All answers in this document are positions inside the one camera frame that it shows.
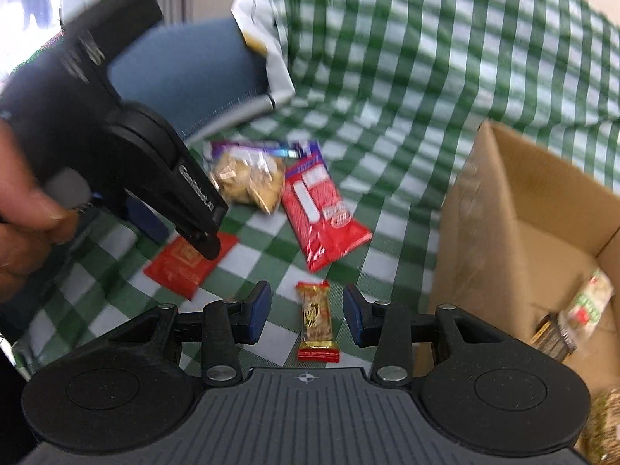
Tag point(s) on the blue zippered cushion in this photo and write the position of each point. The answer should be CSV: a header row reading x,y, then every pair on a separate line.
x,y
184,72

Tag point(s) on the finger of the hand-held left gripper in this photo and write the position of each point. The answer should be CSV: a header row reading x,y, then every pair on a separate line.
x,y
145,220
198,198

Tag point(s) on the red snack packet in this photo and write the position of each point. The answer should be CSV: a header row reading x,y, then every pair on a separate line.
x,y
319,218

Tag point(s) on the black chocolate box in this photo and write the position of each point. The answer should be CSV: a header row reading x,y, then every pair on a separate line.
x,y
550,336

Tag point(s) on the white printed cloth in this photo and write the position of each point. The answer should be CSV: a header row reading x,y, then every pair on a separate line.
x,y
276,58

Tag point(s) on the brown cardboard box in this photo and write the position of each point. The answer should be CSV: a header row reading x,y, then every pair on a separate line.
x,y
484,232

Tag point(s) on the person's left hand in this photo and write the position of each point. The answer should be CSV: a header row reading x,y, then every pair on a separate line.
x,y
24,232

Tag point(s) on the purple snack packet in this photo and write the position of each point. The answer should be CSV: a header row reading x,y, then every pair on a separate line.
x,y
252,146

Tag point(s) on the gold red-ended nut bar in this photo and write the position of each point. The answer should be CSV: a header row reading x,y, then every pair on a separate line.
x,y
317,319

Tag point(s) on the clear biscuit bag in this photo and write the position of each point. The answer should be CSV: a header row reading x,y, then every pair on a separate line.
x,y
247,179

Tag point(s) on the green checked cloth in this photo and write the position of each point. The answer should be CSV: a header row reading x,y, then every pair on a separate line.
x,y
411,58

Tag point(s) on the glass window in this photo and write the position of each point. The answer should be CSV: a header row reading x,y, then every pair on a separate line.
x,y
24,0

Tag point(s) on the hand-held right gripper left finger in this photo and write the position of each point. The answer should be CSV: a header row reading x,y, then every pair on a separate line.
x,y
259,312

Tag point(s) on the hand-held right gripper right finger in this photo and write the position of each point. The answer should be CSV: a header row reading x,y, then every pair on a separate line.
x,y
356,315

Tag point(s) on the pale cracker packet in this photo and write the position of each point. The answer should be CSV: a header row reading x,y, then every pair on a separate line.
x,y
588,305

